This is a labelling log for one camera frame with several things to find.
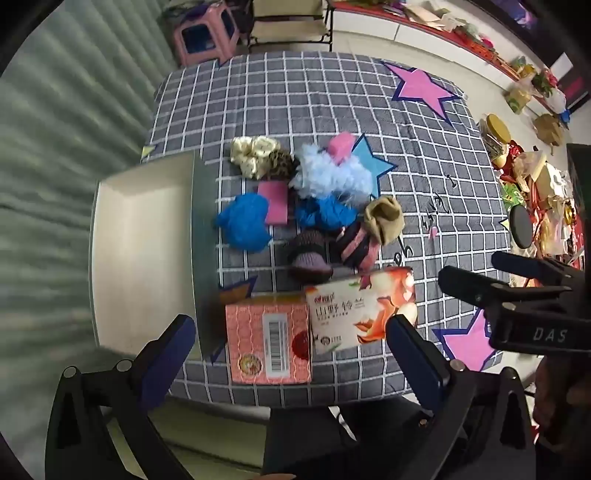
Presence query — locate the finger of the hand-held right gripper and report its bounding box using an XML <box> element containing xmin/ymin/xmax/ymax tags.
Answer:
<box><xmin>491</xmin><ymin>250</ymin><xmax>589</xmax><ymax>282</ymax></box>
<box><xmin>438</xmin><ymin>265</ymin><xmax>573</xmax><ymax>308</ymax></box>

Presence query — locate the person's right hand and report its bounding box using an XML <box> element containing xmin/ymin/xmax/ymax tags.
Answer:
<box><xmin>531</xmin><ymin>353</ymin><xmax>591</xmax><ymax>462</ymax></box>

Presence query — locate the cream scrunchie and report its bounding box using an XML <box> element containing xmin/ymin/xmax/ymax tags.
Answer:
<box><xmin>230</xmin><ymin>135</ymin><xmax>280</xmax><ymax>180</ymax></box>

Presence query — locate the white cardboard box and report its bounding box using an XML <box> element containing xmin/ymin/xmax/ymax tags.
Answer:
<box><xmin>89</xmin><ymin>151</ymin><xmax>227</xmax><ymax>363</ymax></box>

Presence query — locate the pink sponge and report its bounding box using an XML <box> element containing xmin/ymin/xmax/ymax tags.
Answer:
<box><xmin>257</xmin><ymin>181</ymin><xmax>291</xmax><ymax>226</ymax></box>

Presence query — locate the pink knitted item top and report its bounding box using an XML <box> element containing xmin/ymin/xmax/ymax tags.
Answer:
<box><xmin>327</xmin><ymin>131</ymin><xmax>357</xmax><ymax>164</ymax></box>

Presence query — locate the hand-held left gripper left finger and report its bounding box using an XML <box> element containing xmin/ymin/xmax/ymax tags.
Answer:
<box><xmin>45</xmin><ymin>314</ymin><xmax>197</xmax><ymax>480</ymax></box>

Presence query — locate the pile of assorted clutter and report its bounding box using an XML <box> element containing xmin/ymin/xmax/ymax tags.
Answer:
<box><xmin>480</xmin><ymin>55</ymin><xmax>591</xmax><ymax>268</ymax></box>

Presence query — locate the tan knit sock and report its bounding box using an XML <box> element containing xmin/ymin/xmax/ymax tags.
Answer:
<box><xmin>362</xmin><ymin>195</ymin><xmax>406</xmax><ymax>246</ymax></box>

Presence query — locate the leopard print cloth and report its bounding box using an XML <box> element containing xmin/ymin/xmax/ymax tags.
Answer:
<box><xmin>263</xmin><ymin>148</ymin><xmax>300</xmax><ymax>182</ymax></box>

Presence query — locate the blue fluffy yarn ball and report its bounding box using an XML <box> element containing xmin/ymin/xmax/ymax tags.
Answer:
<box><xmin>294</xmin><ymin>195</ymin><xmax>358</xmax><ymax>232</ymax></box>
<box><xmin>213</xmin><ymin>193</ymin><xmax>273</xmax><ymax>252</ymax></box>

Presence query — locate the pink black striped sock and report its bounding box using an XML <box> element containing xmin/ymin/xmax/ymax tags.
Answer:
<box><xmin>329</xmin><ymin>222</ymin><xmax>382</xmax><ymax>271</ymax></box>

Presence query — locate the light blue fluffy duster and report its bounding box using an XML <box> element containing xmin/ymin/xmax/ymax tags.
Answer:
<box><xmin>288</xmin><ymin>143</ymin><xmax>376</xmax><ymax>204</ymax></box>

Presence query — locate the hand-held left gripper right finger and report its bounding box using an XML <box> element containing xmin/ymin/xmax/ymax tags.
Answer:
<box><xmin>385</xmin><ymin>314</ymin><xmax>536</xmax><ymax>480</ymax></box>

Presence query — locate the white and red tissue box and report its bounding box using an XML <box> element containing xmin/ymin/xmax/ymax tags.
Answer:
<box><xmin>305</xmin><ymin>266</ymin><xmax>419</xmax><ymax>355</ymax></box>

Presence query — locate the red low shelf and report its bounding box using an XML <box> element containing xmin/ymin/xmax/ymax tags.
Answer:
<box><xmin>332</xmin><ymin>0</ymin><xmax>555</xmax><ymax>93</ymax></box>

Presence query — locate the pink plastic stool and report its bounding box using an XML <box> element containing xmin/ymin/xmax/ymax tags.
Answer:
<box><xmin>173</xmin><ymin>0</ymin><xmax>241</xmax><ymax>68</ymax></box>

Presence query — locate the purple and brown knit hat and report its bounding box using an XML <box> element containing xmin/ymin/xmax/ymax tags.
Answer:
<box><xmin>286</xmin><ymin>231</ymin><xmax>334</xmax><ymax>284</ymax></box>

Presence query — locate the jar with yellow lid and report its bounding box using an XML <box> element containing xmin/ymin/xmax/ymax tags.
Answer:
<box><xmin>480</xmin><ymin>113</ymin><xmax>512</xmax><ymax>160</ymax></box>

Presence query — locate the black framed folding chair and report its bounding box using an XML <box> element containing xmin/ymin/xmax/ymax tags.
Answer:
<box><xmin>247</xmin><ymin>0</ymin><xmax>334</xmax><ymax>54</ymax></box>

